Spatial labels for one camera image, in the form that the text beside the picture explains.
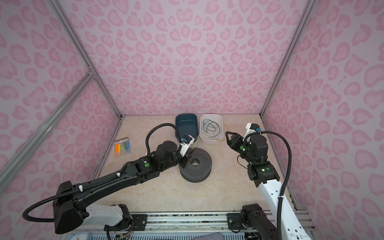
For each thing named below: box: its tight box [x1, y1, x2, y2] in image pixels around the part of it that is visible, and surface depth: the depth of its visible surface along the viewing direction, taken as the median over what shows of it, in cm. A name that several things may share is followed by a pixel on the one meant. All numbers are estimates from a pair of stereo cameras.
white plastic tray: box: [199, 114, 224, 144], surface depth 113 cm
